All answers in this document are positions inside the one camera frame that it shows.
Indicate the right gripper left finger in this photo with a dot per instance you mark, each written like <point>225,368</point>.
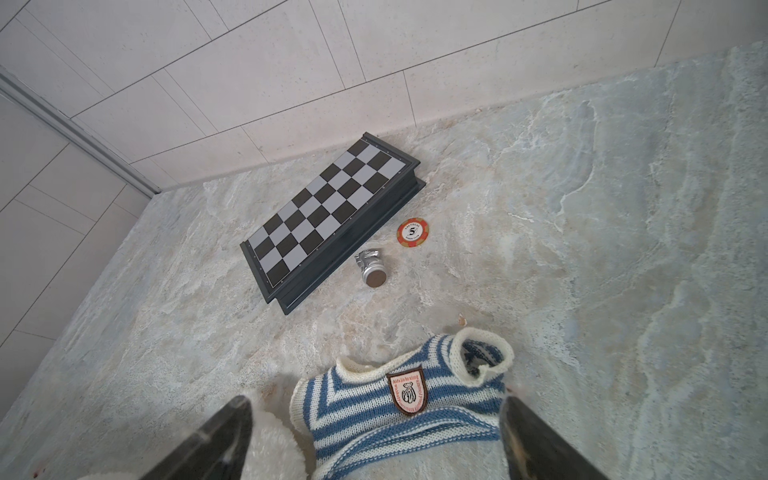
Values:
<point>216,450</point>

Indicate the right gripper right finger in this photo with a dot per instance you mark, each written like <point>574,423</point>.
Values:
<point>536,451</point>

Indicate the white teddy bear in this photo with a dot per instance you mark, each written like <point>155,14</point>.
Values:
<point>274,450</point>

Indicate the blue white striped sweater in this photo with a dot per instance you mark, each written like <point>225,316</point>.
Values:
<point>450,389</point>

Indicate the black folded chess board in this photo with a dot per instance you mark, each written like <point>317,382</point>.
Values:
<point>294,251</point>

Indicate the silver chess piece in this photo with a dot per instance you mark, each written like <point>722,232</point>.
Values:
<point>372,268</point>

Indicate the red poker chip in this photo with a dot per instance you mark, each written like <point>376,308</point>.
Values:
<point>413,232</point>

